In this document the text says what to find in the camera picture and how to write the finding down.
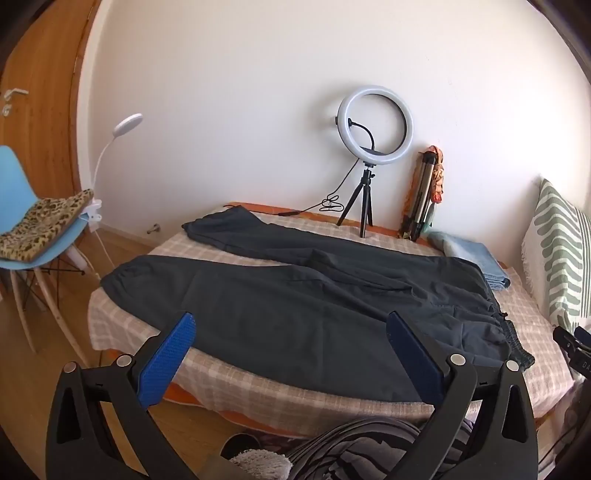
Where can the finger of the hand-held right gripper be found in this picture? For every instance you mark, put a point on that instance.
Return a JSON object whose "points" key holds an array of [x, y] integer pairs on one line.
{"points": [[568, 337]]}

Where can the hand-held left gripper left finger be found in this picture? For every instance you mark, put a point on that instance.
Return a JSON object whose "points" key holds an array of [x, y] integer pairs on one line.
{"points": [[168, 355]]}

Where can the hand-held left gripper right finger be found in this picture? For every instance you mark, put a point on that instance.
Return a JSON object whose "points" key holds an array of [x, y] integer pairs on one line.
{"points": [[415, 357]]}

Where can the dark grey pants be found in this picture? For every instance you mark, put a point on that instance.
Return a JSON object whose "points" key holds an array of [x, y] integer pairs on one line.
{"points": [[277, 314]]}

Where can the green and white pillow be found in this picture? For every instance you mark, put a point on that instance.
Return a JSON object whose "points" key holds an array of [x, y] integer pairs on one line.
{"points": [[558, 240]]}

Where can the folded blue jeans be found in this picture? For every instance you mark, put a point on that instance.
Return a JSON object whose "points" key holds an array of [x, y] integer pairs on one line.
{"points": [[471, 254]]}

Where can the metal door stop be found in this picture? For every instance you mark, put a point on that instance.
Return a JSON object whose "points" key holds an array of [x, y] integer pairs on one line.
{"points": [[153, 228]]}

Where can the dark fuzzy slipper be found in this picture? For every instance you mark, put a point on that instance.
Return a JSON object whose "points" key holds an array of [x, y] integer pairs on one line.
{"points": [[258, 461]]}

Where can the folded silver tripod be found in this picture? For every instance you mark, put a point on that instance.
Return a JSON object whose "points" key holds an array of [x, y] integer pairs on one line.
{"points": [[418, 198]]}

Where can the orange patterned cloth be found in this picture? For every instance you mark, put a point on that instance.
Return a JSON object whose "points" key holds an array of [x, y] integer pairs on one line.
{"points": [[438, 180]]}

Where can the leopard print cushion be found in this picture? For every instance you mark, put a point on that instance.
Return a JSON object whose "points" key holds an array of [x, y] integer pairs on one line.
{"points": [[41, 221]]}

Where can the blue plastic chair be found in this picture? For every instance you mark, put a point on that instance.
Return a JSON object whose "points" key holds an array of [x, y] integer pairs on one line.
{"points": [[14, 184]]}

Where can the white gooseneck clip lamp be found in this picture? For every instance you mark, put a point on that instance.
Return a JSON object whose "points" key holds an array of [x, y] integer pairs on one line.
{"points": [[127, 124]]}

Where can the wooden door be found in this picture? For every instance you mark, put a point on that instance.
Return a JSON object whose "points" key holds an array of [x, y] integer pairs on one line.
{"points": [[41, 92]]}

